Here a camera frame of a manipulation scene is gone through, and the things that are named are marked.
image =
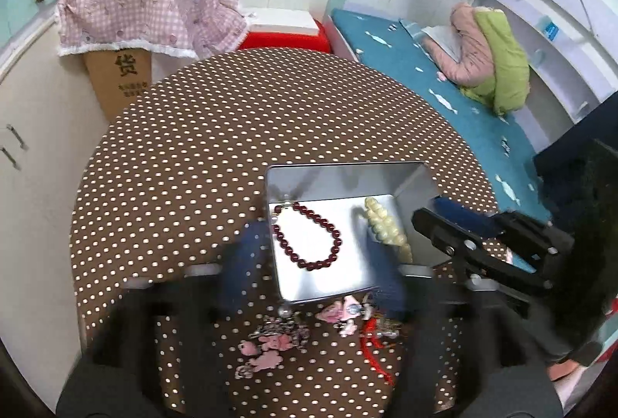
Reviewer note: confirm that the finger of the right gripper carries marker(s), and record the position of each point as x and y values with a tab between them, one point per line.
468	254
472	221

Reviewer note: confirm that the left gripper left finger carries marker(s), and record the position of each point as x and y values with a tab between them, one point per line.
239	263

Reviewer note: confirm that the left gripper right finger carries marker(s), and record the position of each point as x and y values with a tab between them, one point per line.
388	292

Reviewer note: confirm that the right hand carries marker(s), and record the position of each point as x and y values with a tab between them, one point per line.
571	379

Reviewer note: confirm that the dark navy garment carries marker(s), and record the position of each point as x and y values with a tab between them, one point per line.
561	166

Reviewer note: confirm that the silver metal tin box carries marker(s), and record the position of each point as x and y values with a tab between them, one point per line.
318	222

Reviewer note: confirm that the brown polka dot tablecloth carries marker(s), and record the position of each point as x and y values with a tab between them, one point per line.
220	224

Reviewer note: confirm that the pink and green folded quilt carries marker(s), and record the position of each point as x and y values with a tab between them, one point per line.
494	68

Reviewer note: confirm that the white paper on bed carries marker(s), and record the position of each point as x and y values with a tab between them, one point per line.
445	37

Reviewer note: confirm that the teal bed mattress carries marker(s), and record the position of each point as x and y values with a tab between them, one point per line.
499	143

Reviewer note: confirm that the brown cardboard box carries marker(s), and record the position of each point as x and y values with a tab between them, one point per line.
118	77

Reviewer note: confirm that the red and white storage box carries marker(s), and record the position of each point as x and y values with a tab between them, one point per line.
283	28

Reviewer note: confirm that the cream curved cabinet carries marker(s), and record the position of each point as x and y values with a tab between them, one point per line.
50	124

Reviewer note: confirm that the pink checkered cloth cover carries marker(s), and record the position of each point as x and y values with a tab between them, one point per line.
179	28

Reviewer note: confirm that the pink cartoon charm keychain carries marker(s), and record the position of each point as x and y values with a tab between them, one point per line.
347	315

